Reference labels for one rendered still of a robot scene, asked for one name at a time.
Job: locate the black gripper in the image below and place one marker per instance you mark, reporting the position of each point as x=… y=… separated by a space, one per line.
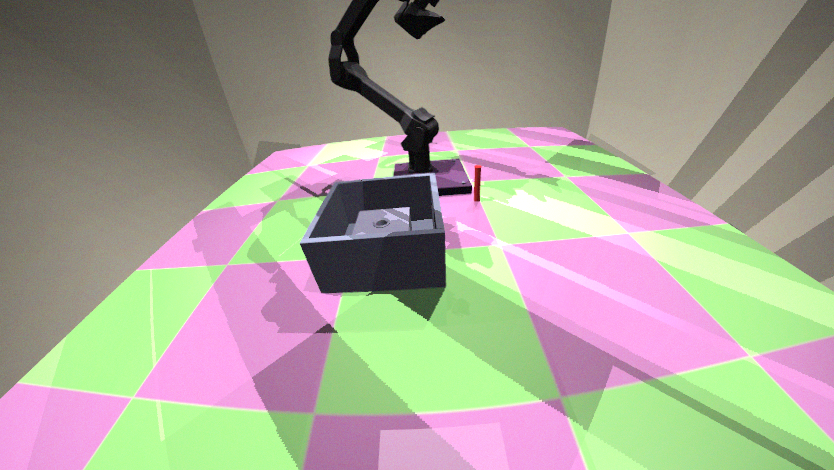
x=415 y=19

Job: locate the dark red peg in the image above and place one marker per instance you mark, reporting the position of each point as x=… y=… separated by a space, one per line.
x=477 y=183

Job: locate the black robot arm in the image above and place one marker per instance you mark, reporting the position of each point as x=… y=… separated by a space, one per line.
x=419 y=126

